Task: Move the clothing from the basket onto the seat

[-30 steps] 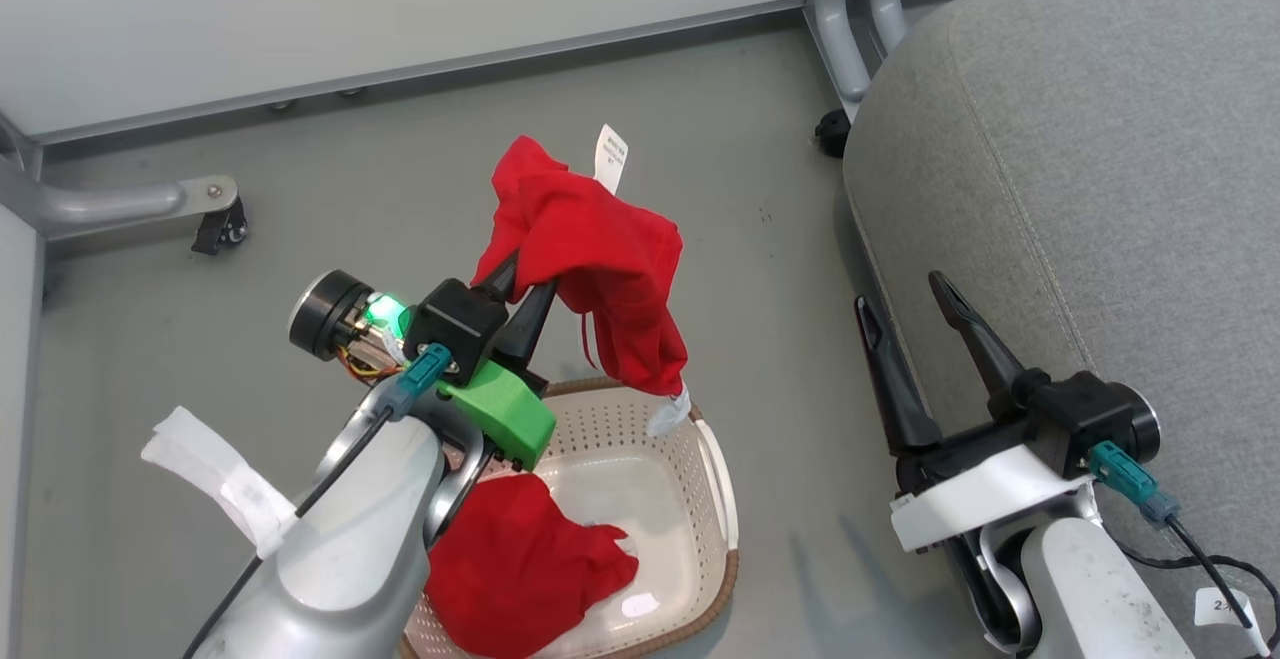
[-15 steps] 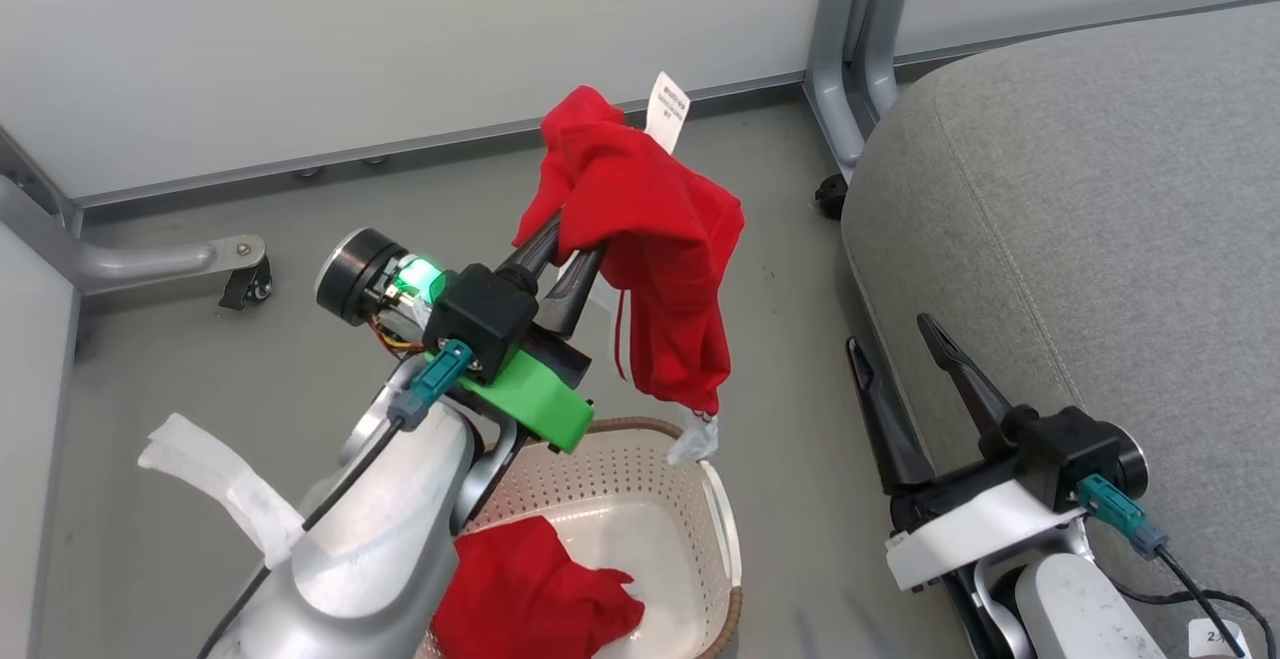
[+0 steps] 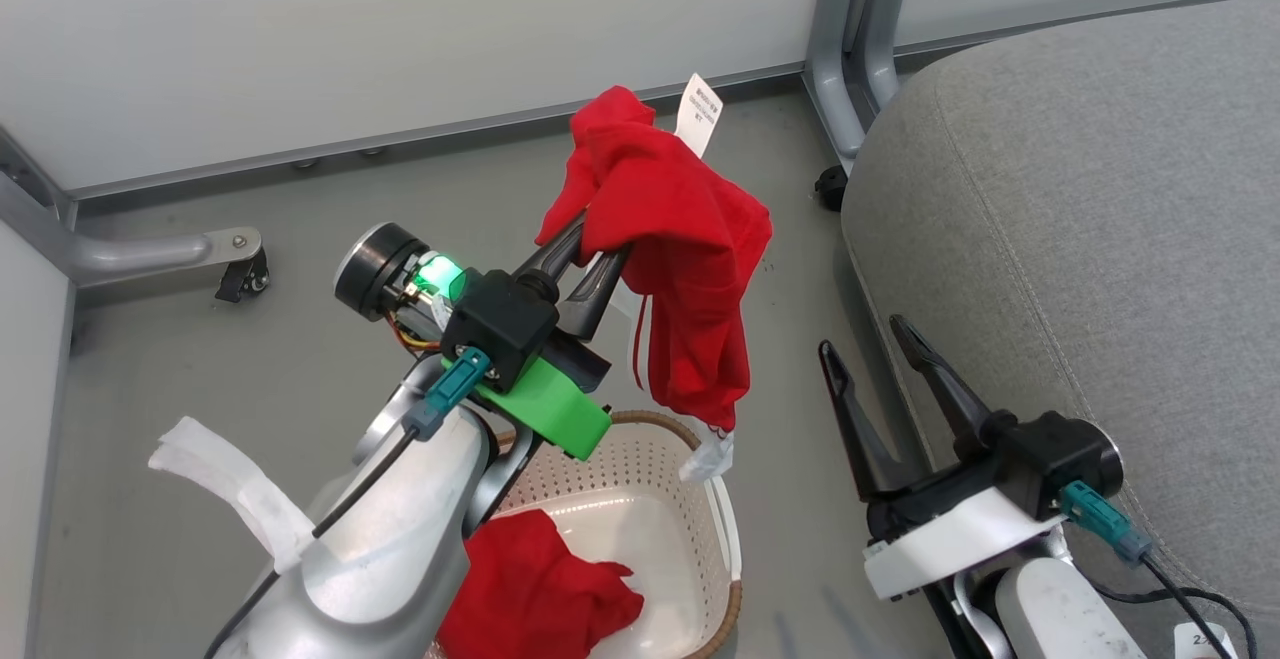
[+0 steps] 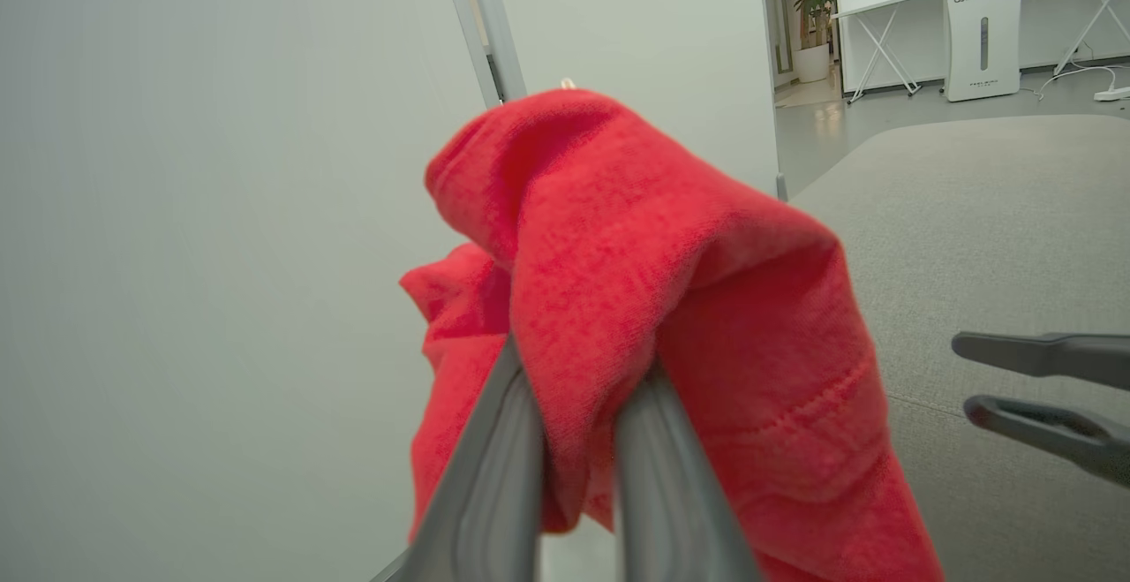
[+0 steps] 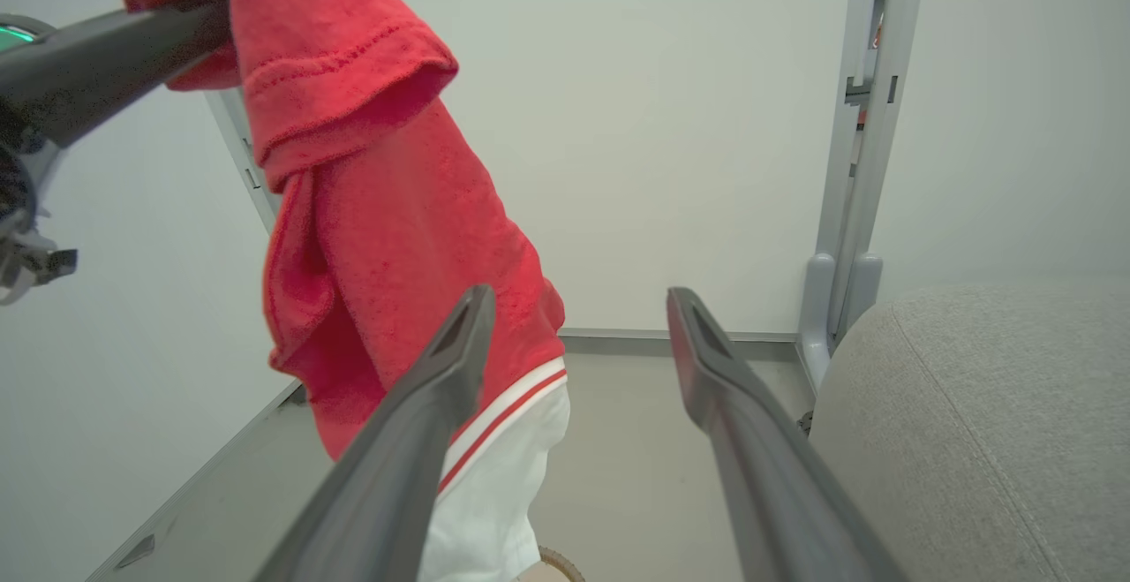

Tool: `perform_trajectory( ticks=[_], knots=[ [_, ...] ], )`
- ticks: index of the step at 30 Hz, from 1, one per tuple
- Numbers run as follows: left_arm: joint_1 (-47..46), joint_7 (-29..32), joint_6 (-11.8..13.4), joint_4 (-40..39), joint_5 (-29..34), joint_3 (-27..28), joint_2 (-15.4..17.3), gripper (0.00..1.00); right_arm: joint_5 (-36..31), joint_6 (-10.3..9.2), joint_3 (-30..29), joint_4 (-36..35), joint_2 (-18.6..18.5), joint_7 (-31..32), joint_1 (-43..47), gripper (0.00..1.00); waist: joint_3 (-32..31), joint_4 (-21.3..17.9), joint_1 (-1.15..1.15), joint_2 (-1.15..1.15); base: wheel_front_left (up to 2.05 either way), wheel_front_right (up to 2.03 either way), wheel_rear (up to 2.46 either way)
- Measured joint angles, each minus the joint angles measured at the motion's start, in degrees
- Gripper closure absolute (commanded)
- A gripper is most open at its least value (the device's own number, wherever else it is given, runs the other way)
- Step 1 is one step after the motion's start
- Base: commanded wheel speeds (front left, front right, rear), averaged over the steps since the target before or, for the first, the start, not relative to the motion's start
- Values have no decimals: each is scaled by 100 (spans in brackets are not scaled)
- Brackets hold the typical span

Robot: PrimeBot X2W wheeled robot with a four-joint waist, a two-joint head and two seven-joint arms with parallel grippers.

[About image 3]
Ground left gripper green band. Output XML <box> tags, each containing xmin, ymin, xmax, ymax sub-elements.
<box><xmin>333</xmin><ymin>211</ymin><xmax>633</xmax><ymax>461</ymax></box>

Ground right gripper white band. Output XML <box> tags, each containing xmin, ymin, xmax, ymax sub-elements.
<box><xmin>818</xmin><ymin>315</ymin><xmax>1127</xmax><ymax>602</ymax></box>

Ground red garment with white labels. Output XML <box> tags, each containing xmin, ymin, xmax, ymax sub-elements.
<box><xmin>535</xmin><ymin>74</ymin><xmax>776</xmax><ymax>485</ymax></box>

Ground white perforated basket wicker rim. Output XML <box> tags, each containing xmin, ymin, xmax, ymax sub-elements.
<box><xmin>425</xmin><ymin>409</ymin><xmax>746</xmax><ymax>659</ymax></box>

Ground grey fabric sofa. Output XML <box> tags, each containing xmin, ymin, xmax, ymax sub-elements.
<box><xmin>840</xmin><ymin>0</ymin><xmax>1280</xmax><ymax>659</ymax></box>

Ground crumpled red cloth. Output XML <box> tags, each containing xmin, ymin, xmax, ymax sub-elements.
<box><xmin>437</xmin><ymin>509</ymin><xmax>646</xmax><ymax>659</ymax></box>

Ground grey partition leg double foot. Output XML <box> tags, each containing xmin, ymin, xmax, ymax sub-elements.
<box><xmin>805</xmin><ymin>0</ymin><xmax>913</xmax><ymax>176</ymax></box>

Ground grey partition leg single foot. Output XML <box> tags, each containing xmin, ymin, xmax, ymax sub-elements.
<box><xmin>0</xmin><ymin>129</ymin><xmax>264</xmax><ymax>292</ymax></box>

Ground black cable with teal plug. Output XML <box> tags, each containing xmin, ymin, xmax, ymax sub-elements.
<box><xmin>1058</xmin><ymin>481</ymin><xmax>1259</xmax><ymax>659</ymax></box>
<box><xmin>205</xmin><ymin>347</ymin><xmax>493</xmax><ymax>659</ymax></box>

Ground thin orange yellow wires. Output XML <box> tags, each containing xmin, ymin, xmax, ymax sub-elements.
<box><xmin>393</xmin><ymin>311</ymin><xmax>443</xmax><ymax>356</ymax></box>

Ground black caster with silver bracket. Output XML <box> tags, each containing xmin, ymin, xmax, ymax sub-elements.
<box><xmin>214</xmin><ymin>247</ymin><xmax>271</xmax><ymax>304</ymax></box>

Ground white printed cable tag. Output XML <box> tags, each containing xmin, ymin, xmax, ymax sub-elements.
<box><xmin>1172</xmin><ymin>621</ymin><xmax>1241</xmax><ymax>659</ymax></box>

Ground white fabric strap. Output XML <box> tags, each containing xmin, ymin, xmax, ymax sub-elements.
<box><xmin>148</xmin><ymin>416</ymin><xmax>316</xmax><ymax>575</ymax></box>

